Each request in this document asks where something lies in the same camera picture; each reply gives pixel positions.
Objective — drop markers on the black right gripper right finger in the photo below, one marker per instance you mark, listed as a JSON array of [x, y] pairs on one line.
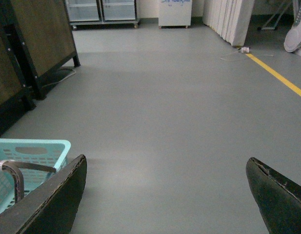
[[278, 198]]

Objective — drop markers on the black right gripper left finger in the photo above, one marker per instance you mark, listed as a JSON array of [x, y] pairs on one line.
[[52, 207]]

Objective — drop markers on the brown basket handle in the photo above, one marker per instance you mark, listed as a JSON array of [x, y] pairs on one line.
[[13, 168]]

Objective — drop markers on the white power strip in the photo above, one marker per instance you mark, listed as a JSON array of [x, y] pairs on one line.
[[245, 50]]

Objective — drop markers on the wooden display stand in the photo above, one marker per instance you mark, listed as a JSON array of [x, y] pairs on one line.
[[35, 41]]

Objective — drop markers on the white folding partition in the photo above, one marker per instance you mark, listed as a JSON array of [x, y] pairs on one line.
[[229, 19]]

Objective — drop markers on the glass door cabinet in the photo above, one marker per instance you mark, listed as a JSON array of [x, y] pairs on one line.
[[103, 12]]

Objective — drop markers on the white chest freezer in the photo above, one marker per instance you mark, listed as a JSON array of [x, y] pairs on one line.
[[174, 13]]

